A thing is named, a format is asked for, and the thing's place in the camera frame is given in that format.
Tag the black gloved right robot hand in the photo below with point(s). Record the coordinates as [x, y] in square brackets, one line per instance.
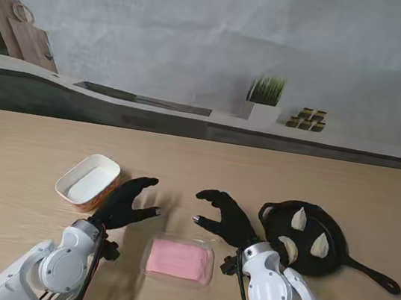
[234, 226]

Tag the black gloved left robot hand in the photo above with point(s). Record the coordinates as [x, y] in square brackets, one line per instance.
[116, 205]

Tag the white paper food container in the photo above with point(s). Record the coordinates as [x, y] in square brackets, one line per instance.
[78, 184]

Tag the pale dumpling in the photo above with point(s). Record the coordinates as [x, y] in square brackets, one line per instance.
[290, 248]
[299, 219]
[320, 247]

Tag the clear plastic lid pink sheet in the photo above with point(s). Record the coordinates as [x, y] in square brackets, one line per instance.
[176, 259]

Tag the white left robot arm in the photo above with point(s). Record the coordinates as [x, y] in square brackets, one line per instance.
[63, 261]

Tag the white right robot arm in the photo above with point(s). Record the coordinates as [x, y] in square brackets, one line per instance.
[271, 281]

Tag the black cast iron skillet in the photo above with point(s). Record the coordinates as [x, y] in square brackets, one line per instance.
[276, 221]

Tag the dark glass cooktop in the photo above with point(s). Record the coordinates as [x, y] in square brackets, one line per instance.
[143, 100]

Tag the white block on floor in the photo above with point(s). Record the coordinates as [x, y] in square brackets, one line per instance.
[266, 92]

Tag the white kitchen counter grey front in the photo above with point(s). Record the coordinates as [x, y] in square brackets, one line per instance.
[24, 90]

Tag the small wooden cutting board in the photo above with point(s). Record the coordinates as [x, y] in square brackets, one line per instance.
[31, 45]

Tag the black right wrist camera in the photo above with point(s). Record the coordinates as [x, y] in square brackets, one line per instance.
[229, 266]

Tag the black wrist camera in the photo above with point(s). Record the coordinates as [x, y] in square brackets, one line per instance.
[111, 250]
[229, 266]

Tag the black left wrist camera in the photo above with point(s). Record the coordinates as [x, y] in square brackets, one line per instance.
[111, 250]

